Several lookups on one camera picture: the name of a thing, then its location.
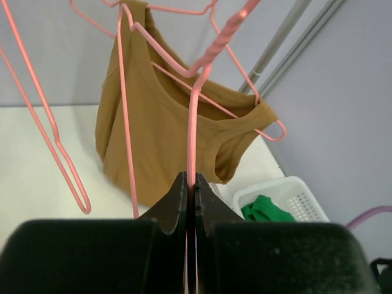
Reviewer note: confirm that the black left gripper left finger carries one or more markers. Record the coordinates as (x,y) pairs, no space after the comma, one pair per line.
(144,255)

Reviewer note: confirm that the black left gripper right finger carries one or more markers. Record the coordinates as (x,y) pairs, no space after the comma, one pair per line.
(238,256)

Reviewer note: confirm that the green tank top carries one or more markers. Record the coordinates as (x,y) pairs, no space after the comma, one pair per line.
(264,210)

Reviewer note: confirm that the tan brown tank top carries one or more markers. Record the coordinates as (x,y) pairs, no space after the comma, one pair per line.
(158,99)

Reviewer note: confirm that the white plastic basket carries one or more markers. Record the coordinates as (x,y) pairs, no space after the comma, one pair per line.
(290,194)

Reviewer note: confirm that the white clothes rack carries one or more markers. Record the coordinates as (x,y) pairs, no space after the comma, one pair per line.
(289,22)

